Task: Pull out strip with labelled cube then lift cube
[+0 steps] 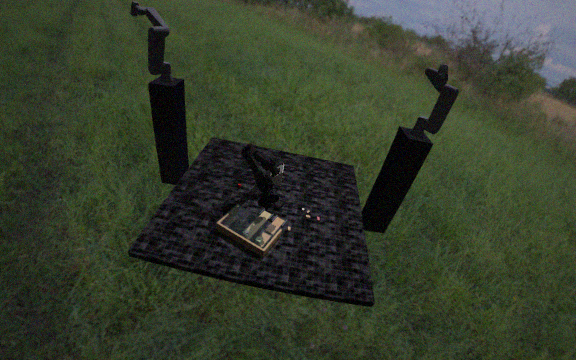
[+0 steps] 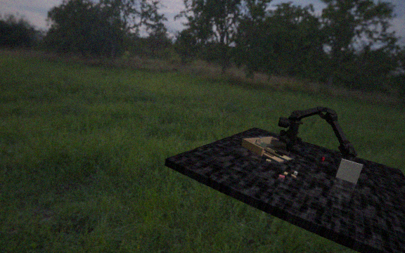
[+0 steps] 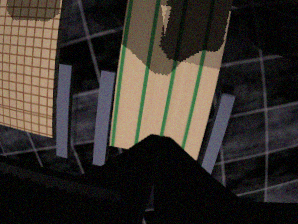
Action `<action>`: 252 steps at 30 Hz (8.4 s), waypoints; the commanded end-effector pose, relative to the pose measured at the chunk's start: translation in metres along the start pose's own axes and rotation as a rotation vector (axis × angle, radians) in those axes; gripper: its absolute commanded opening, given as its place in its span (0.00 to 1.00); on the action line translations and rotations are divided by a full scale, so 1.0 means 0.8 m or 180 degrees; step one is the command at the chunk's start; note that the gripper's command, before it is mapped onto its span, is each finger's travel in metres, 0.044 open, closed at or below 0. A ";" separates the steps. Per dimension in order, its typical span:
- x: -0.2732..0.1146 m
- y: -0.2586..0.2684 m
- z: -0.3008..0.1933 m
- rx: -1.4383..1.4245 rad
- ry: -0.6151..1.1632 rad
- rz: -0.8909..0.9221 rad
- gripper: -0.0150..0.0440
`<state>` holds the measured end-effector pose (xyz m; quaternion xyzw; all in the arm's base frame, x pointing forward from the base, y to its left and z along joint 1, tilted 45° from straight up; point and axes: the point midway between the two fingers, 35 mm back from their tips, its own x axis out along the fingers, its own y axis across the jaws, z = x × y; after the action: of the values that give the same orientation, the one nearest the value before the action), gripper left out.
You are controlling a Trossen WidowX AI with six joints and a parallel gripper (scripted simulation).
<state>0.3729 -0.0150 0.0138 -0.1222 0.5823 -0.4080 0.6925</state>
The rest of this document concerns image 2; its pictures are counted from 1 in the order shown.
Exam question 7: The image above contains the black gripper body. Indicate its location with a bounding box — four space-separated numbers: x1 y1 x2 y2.
279 129 302 143

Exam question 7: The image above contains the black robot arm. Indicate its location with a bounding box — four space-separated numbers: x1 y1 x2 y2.
278 106 358 162

